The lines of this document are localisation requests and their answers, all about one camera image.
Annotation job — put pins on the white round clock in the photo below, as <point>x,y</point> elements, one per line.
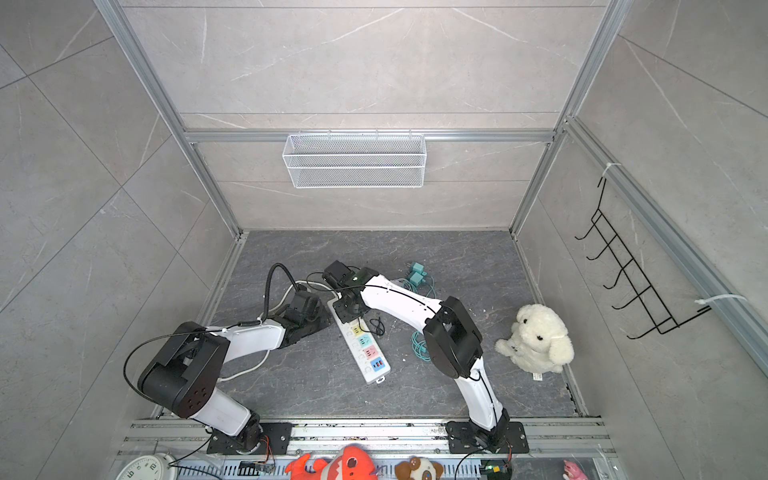
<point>149,467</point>

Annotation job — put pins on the red plush lobster toy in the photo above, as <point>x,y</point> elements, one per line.
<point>352,463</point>

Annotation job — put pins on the white plush seal toy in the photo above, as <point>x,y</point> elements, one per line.
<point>539,342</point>

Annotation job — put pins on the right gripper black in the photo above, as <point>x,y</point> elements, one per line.
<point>339,308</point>

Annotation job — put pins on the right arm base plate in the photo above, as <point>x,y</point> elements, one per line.
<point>465,437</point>

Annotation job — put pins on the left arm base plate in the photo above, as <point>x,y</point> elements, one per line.
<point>256,439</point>

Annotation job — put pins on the white wire mesh basket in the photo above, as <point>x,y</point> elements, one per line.
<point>366,160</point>

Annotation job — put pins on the pink plush toy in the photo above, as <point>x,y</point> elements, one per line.
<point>572,471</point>

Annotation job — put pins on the brown white plush dog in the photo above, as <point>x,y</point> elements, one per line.
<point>419,468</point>

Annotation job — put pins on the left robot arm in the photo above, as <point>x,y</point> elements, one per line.
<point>184,375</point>

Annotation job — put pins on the white charger with black cable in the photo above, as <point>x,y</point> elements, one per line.
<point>373,326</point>

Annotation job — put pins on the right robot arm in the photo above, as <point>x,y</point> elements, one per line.
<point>453,341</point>

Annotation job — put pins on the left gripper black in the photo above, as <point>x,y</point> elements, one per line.
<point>315,318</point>

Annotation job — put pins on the black wall hook rack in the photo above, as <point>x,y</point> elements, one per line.
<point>632,273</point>

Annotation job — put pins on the white power strip colourful sockets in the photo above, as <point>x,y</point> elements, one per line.
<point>363,346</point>

